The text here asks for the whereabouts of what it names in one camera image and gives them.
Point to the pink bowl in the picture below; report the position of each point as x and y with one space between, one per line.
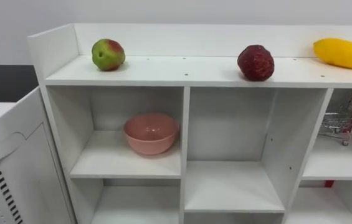
150 133

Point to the white shelf unit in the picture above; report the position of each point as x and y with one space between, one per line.
213 71

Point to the green red apple soft toy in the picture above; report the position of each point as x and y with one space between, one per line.
107 54

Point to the dark red strawberry soft toy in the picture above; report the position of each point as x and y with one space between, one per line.
255 63

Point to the white air purifier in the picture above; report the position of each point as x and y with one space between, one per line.
17 161

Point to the miniature metal shopping cart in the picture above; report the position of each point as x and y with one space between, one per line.
344 119

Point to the small red object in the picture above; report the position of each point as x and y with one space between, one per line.
329 183

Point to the yellow mango soft toy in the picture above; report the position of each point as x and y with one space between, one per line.
342 53

